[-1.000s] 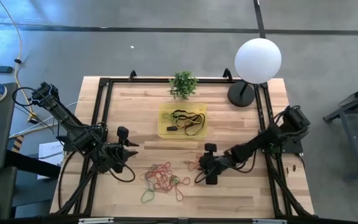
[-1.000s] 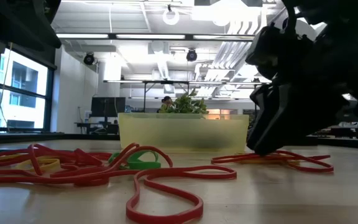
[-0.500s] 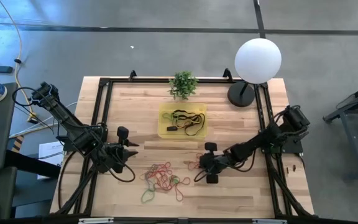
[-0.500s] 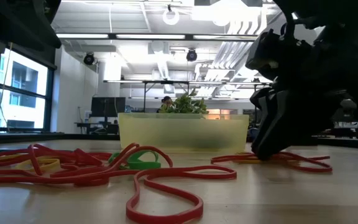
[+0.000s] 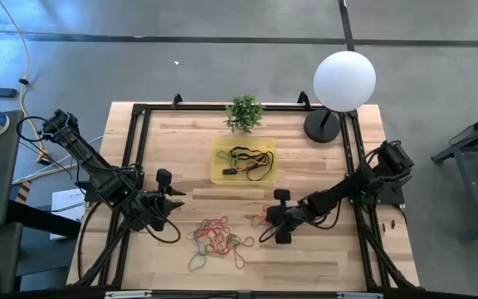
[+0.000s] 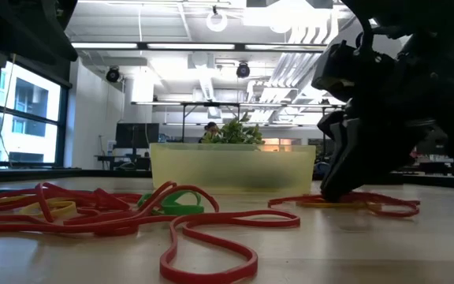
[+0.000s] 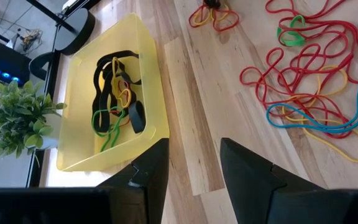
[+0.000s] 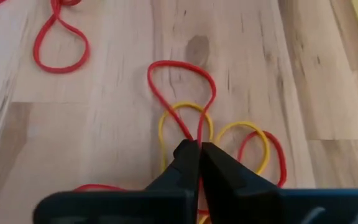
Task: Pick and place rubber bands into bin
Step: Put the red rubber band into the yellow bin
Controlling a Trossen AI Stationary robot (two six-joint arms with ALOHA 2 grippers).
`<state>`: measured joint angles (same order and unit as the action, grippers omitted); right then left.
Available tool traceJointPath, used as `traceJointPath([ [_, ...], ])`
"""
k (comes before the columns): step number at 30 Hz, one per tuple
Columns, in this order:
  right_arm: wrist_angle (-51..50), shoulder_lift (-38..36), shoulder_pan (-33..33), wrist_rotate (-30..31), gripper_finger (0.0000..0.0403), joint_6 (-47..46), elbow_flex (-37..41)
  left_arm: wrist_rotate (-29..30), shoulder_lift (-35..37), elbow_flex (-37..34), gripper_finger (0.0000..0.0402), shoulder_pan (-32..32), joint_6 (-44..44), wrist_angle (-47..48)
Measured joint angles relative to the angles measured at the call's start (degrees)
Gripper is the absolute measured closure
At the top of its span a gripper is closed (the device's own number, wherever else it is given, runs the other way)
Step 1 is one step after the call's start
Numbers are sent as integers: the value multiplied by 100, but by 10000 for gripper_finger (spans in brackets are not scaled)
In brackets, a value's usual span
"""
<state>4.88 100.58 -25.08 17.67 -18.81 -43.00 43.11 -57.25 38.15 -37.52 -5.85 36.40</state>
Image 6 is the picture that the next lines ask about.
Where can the yellow translucent plastic bin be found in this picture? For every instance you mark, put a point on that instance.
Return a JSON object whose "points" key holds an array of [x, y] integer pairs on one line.
{"points": [[211, 169]]}

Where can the small green rubber band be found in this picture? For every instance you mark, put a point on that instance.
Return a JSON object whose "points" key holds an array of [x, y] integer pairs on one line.
{"points": [[179, 209]]}

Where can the black aluminium table frame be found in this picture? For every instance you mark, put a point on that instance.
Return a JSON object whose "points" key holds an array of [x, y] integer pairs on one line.
{"points": [[53, 174]]}

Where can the black framed window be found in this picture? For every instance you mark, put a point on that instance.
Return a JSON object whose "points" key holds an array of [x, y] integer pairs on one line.
{"points": [[30, 114]]}

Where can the yellow rubber band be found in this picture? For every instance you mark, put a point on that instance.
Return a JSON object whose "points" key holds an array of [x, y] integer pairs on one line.
{"points": [[63, 207]]}

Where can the black ceiling spotlight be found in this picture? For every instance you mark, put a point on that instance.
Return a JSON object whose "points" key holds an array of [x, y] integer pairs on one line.
{"points": [[113, 74], [243, 70]]}

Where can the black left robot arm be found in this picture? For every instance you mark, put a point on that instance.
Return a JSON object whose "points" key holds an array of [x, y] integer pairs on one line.
{"points": [[14, 23]]}

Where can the white bottle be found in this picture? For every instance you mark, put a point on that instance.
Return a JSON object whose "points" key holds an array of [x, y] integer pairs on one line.
{"points": [[111, 148]]}

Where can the red rubber band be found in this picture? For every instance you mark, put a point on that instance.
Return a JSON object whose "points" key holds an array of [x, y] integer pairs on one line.
{"points": [[219, 241], [207, 196], [53, 228], [286, 200], [109, 199]]}

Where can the small green artificial plant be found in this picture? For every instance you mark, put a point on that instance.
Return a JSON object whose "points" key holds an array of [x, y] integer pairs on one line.
{"points": [[235, 134]]}

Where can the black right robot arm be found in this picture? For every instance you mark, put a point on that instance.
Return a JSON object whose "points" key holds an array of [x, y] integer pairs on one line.
{"points": [[428, 23]]}

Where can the dark office desk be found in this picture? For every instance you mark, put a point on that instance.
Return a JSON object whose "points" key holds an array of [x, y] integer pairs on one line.
{"points": [[120, 158]]}

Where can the ceiling light strip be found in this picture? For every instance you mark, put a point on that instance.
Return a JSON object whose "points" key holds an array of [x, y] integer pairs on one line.
{"points": [[190, 46], [104, 45], [284, 47]]}

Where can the black workstation frame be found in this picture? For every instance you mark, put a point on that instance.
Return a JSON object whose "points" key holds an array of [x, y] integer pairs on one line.
{"points": [[195, 104]]}

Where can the person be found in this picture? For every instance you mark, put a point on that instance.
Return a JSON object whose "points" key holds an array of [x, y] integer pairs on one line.
{"points": [[211, 127]]}

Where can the black computer monitor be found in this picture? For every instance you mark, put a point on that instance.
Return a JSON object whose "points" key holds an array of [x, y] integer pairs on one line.
{"points": [[137, 136]]}

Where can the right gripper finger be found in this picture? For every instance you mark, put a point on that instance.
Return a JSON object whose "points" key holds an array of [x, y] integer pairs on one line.
{"points": [[329, 124], [361, 158]]}

